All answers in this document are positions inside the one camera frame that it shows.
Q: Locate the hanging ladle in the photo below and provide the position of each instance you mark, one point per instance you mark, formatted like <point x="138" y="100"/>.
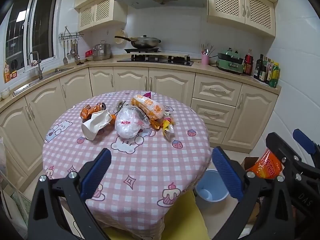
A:
<point x="77" y="57"/>

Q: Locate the dark glass bottle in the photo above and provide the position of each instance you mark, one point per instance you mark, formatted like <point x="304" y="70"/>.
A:
<point x="263" y="71"/>
<point x="258" y="68"/>

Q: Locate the orange peel piece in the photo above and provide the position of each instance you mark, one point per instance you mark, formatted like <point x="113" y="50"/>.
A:
<point x="113" y="120"/>

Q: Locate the bundle of chopsticks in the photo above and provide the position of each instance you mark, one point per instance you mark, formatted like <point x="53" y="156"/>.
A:
<point x="206" y="51"/>

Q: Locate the white green wrapper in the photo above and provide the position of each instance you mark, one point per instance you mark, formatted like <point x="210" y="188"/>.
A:
<point x="168" y="114"/>

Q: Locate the white paper cup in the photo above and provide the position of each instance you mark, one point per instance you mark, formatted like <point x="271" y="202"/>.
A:
<point x="92" y="127"/>

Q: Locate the steel faucet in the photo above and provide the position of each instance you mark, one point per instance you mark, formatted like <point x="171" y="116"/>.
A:
<point x="40" y="70"/>

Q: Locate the white plastic bag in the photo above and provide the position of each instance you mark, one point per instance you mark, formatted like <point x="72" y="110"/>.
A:
<point x="127" y="126"/>

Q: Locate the hanging spatula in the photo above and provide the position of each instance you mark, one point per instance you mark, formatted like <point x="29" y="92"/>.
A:
<point x="65" y="60"/>

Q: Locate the lattice door wall cabinet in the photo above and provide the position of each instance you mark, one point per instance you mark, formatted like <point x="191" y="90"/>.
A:
<point x="100" y="12"/>
<point x="240" y="10"/>

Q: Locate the hanging spoon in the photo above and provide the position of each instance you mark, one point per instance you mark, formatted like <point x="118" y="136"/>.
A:
<point x="72" y="52"/>

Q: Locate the steel sink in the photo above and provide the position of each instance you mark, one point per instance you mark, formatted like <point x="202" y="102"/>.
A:
<point x="58" y="70"/>

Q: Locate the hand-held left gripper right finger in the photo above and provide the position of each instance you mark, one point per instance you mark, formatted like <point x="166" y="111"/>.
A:
<point x="227" y="177"/>

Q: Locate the wall utensil rack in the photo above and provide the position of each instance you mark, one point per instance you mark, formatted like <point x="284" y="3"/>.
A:
<point x="71" y="36"/>

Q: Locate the pink foil wrapper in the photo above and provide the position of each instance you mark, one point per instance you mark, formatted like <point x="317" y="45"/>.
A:
<point x="148" y="95"/>

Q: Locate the steel wok with lid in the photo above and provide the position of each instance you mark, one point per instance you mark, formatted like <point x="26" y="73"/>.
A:
<point x="145" y="42"/>

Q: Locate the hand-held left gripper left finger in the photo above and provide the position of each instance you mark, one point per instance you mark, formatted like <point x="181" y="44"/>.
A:
<point x="96" y="175"/>

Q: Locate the yellow round strainer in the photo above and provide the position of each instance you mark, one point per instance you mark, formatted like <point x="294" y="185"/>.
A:
<point x="121" y="33"/>

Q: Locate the brown sauce bottle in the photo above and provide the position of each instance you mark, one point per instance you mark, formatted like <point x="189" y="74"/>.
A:
<point x="269" y="73"/>

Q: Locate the yellow snack wrapper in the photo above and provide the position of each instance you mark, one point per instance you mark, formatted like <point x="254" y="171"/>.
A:
<point x="167" y="127"/>

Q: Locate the silver wrapper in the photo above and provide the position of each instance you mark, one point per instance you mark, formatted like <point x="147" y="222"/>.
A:
<point x="117" y="107"/>

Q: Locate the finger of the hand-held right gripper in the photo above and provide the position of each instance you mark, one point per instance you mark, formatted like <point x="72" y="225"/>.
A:
<point x="277" y="145"/>
<point x="303" y="141"/>

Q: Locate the steel stock pot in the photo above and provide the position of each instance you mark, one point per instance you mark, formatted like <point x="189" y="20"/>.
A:
<point x="101" y="52"/>

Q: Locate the small red box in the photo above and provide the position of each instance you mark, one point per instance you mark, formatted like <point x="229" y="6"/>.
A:
<point x="89" y="53"/>

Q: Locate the green electric cooker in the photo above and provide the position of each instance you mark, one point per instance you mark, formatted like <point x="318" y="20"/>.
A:
<point x="228" y="65"/>

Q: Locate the pink utensil holder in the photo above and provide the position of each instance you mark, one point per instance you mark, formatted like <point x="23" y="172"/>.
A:
<point x="205" y="59"/>

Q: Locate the blue plastic bin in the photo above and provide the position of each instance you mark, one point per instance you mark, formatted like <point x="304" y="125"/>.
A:
<point x="210" y="187"/>

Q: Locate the pink checked tablecloth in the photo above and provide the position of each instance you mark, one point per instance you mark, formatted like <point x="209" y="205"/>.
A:
<point x="140" y="160"/>

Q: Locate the green yellow bottle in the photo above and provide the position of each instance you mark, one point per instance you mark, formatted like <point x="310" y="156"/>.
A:
<point x="275" y="76"/>

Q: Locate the black gas hob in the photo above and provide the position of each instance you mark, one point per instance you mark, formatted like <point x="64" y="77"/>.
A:
<point x="155" y="59"/>

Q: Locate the sliding window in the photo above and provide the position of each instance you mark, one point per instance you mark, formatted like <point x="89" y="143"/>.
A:
<point x="40" y="22"/>

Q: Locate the beige countertop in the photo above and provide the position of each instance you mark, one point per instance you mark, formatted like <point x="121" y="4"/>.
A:
<point x="200" y="66"/>

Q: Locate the orange printed bag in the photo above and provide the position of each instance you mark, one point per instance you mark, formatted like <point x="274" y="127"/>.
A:
<point x="265" y="166"/>

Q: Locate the red label bottle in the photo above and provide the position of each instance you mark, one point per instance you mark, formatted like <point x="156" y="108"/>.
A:
<point x="248" y="63"/>

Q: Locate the orange white bread bag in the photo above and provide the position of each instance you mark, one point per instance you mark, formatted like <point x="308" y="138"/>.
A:
<point x="148" y="106"/>

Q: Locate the orange yellow sachet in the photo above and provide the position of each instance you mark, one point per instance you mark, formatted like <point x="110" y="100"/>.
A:
<point x="7" y="73"/>

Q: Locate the orange snack wrapper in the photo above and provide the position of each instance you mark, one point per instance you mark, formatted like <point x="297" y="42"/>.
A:
<point x="91" y="110"/>

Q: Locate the yellow chair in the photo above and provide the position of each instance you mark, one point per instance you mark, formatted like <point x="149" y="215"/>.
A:
<point x="182" y="220"/>

